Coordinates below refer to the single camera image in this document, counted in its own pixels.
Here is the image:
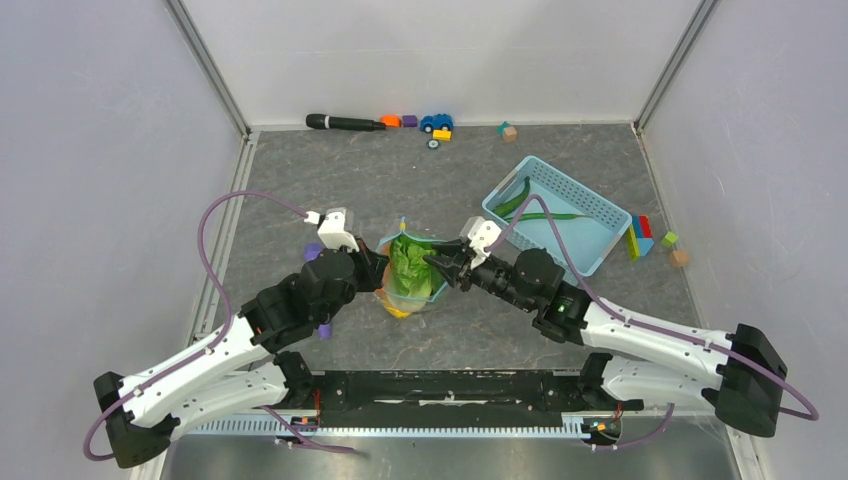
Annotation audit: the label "green small cube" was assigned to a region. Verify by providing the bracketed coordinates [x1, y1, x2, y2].
[661, 231, 679, 248]

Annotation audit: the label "thin green toy pepper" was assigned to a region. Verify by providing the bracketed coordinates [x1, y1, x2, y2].
[504, 212, 590, 223]

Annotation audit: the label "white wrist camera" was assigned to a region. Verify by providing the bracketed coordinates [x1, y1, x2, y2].
[304, 207, 360, 252]
[459, 216, 502, 269]

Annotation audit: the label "black microphone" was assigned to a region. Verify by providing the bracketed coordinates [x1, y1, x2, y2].
[305, 113, 387, 132]

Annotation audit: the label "white cable duct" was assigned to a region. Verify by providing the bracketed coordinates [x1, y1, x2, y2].
[188, 413, 590, 440]

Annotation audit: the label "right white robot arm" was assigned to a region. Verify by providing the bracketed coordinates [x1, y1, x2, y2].
[424, 240, 788, 438]

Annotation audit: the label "clear zip top bag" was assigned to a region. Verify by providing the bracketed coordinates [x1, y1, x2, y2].
[376, 216, 448, 319]

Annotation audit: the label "green toy cabbage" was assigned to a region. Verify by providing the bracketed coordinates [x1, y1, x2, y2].
[389, 235, 444, 298]

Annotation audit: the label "purple toy block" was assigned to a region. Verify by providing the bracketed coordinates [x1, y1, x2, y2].
[401, 115, 419, 128]

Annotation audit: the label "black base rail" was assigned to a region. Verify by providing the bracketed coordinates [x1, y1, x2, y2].
[251, 369, 645, 429]

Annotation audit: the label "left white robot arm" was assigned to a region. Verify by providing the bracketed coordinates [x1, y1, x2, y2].
[93, 246, 389, 469]

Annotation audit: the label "yellow toy mango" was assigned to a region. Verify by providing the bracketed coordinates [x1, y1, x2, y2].
[382, 303, 411, 319]

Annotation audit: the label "teal and wood cubes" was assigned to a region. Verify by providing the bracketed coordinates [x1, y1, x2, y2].
[498, 122, 518, 143]

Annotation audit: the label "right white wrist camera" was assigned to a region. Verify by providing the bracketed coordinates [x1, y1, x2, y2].
[459, 216, 502, 269]

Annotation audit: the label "yellow toy block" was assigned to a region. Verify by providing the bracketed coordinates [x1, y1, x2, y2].
[432, 130, 452, 142]

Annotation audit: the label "orange toy block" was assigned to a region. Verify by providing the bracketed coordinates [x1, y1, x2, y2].
[379, 115, 403, 128]

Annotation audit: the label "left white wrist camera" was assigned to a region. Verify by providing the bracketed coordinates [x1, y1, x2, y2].
[304, 207, 360, 252]

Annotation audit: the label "purple toy cylinder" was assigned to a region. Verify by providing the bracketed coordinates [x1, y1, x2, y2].
[302, 242, 333, 340]

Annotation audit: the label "wooden small cube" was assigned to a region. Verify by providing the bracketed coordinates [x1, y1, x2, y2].
[668, 250, 690, 268]

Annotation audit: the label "blue toy car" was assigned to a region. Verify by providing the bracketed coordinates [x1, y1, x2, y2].
[419, 113, 454, 133]

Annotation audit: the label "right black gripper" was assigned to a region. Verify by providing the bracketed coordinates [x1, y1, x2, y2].
[422, 238, 534, 313]

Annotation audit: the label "curved green toy bean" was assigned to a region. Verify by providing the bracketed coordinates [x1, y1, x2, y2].
[492, 177, 531, 221]

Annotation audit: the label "light blue plastic basket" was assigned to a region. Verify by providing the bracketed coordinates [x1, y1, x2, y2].
[482, 156, 632, 278]

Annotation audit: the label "multicolour block stack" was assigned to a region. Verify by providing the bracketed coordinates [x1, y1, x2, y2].
[625, 215, 655, 262]

